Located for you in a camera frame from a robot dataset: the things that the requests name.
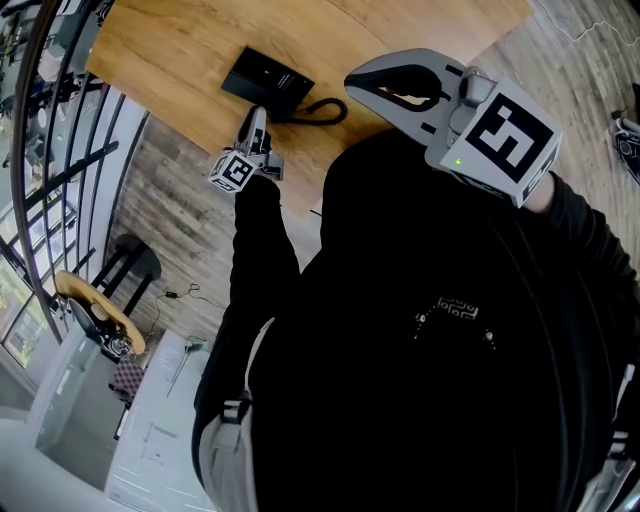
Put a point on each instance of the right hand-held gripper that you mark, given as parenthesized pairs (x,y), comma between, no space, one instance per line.
(500,135)

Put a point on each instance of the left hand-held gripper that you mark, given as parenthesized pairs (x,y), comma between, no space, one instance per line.
(235,171)

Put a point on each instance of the black telephone handset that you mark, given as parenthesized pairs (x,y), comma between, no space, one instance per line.
(282,112)

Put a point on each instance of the black telephone base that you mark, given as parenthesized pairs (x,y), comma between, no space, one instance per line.
(265,75)

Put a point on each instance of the person's right forearm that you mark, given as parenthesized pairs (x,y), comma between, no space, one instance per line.
(585,225)

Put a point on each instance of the person's left forearm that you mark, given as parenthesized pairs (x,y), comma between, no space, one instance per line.
(262,230)

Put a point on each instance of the black round stool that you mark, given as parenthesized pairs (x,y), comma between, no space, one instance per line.
(137,262)

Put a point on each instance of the person's black hooded top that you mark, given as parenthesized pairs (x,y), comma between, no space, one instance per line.
(400,275)

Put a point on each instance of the round wooden side table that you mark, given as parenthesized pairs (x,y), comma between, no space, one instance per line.
(107,312)

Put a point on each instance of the checkered cushion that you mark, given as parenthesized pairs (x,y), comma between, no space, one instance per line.
(127,377)

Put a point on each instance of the white cabinet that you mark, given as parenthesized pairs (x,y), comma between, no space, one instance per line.
(160,425)

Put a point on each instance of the grey box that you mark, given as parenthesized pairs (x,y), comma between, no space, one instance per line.
(75,400)

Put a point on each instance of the black metal window frame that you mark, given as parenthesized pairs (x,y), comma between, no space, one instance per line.
(65,170)

